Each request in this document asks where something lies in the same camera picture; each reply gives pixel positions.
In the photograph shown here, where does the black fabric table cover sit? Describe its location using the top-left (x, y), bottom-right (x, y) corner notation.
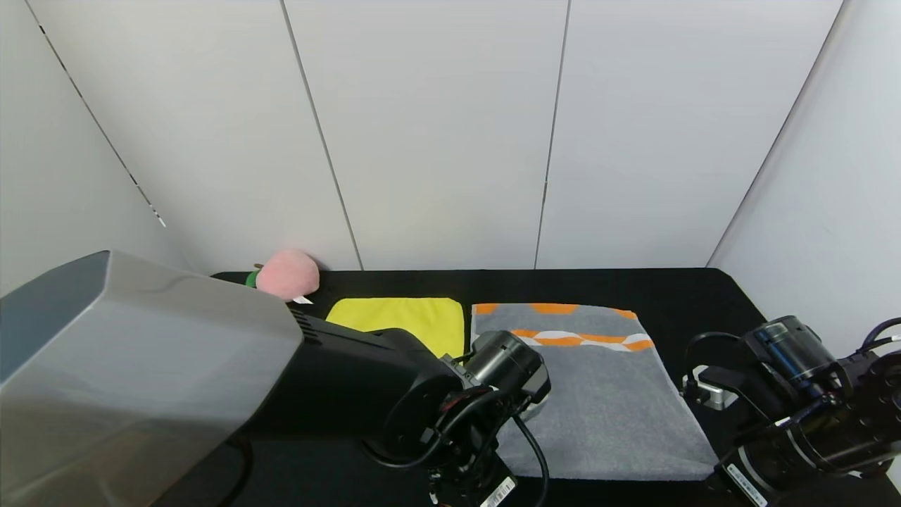
top-left (151, 268), bottom-right (901, 507)

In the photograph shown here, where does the yellow towel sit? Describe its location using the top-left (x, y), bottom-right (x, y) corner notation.
top-left (325, 297), bottom-right (465, 358)

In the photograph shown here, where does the black tagged right arm cable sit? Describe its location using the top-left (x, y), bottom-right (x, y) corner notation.
top-left (859, 317), bottom-right (901, 353)

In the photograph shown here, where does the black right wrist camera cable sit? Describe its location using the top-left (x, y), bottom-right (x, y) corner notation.
top-left (684, 331), bottom-right (747, 395)

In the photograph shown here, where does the grey towel with orange pattern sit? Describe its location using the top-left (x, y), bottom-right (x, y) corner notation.
top-left (470, 303), bottom-right (720, 481)

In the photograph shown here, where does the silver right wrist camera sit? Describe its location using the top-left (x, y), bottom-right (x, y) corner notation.
top-left (681, 366), bottom-right (733, 411)

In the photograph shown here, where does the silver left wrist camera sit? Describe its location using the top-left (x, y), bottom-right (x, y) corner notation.
top-left (521, 384), bottom-right (552, 422)

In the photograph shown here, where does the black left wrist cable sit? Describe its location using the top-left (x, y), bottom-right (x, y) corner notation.
top-left (363, 352), bottom-right (551, 507)

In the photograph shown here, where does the pink plush peach toy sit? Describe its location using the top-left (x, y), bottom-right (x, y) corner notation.
top-left (245, 248), bottom-right (321, 304)

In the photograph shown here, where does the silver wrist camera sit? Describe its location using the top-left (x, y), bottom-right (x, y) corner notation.
top-left (521, 384), bottom-right (552, 422)
top-left (681, 366), bottom-right (733, 411)

